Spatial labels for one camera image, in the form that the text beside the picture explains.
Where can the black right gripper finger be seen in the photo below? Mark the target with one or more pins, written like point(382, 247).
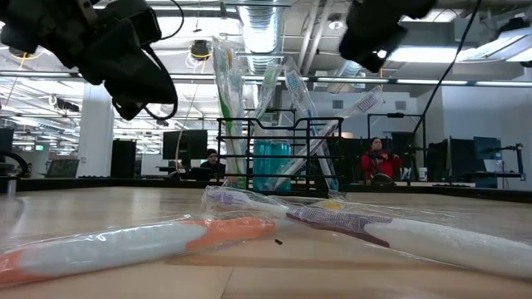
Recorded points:
point(361, 39)
point(380, 58)

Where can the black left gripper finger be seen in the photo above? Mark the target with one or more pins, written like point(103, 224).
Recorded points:
point(156, 89)
point(124, 95)

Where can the green white toothbrush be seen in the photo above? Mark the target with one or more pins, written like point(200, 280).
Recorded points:
point(226, 108)

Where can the blue white toothbrush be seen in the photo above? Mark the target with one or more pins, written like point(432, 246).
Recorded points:
point(296, 83)

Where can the blue mouthwash bottle white cap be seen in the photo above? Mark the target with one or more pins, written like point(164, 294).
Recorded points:
point(262, 166)

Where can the orange white toothbrush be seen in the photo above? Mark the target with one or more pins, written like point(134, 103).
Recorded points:
point(124, 245)

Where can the purple white toothbrush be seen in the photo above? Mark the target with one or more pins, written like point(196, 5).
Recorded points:
point(436, 245)

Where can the long ceiling light strip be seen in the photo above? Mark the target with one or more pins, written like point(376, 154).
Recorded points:
point(195, 76)

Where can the white square column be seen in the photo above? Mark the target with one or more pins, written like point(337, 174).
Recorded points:
point(95, 145)

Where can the black cabinet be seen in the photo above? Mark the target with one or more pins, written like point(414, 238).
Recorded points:
point(123, 158)

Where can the black computer monitor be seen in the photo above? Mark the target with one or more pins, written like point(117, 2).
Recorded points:
point(185, 145)

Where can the person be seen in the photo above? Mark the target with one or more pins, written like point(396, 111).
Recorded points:
point(213, 160)
point(380, 164)

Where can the white cup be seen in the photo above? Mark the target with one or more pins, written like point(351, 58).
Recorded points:
point(423, 174)

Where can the small black bit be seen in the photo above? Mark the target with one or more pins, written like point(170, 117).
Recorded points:
point(278, 241)

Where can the silver ventilation duct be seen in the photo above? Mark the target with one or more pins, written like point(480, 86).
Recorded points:
point(347, 74)
point(259, 29)

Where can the black metal rack frame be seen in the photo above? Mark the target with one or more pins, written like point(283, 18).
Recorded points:
point(395, 115)

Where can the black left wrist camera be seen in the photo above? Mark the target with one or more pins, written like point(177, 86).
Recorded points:
point(145, 25)

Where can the black aluminium table frame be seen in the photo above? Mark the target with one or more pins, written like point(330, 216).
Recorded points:
point(50, 182)

